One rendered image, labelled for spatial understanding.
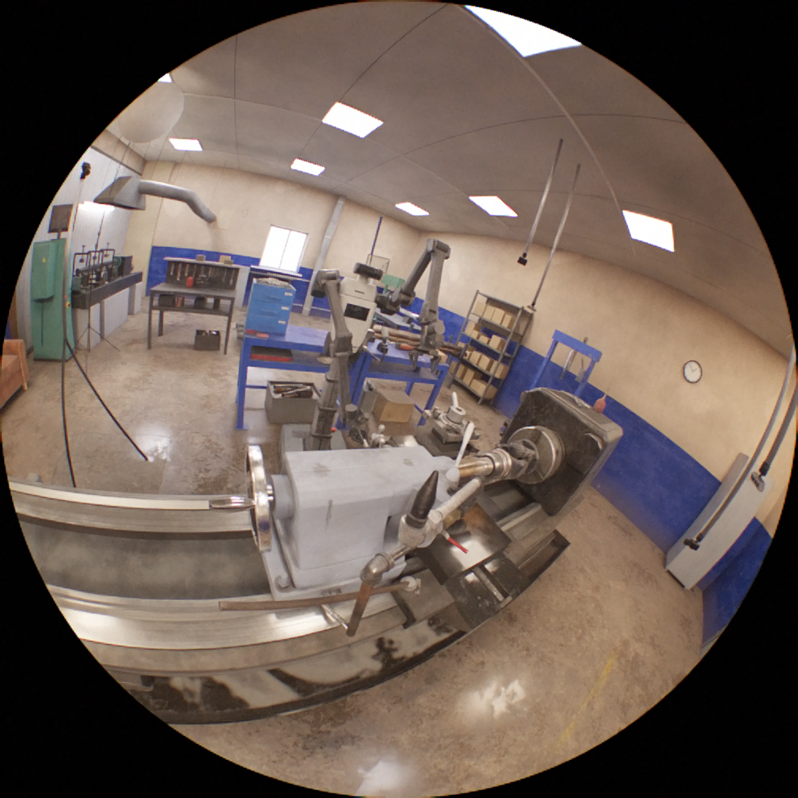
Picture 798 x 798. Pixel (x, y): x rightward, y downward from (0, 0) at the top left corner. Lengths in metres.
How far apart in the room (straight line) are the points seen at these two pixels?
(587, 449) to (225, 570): 1.41
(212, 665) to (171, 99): 3.89
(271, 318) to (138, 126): 2.74
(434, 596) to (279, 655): 0.42
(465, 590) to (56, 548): 1.28
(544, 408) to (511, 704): 1.72
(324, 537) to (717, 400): 4.69
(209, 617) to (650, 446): 4.72
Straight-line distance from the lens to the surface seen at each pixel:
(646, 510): 4.81
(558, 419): 1.39
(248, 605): 0.52
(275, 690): 1.13
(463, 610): 0.83
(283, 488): 0.55
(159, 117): 3.65
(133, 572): 0.96
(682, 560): 4.56
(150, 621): 0.77
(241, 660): 0.71
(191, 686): 1.17
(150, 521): 0.90
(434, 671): 1.72
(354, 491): 0.54
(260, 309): 2.35
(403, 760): 1.65
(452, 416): 0.99
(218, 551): 0.93
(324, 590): 0.66
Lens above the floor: 1.53
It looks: 23 degrees down
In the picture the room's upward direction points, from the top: 21 degrees clockwise
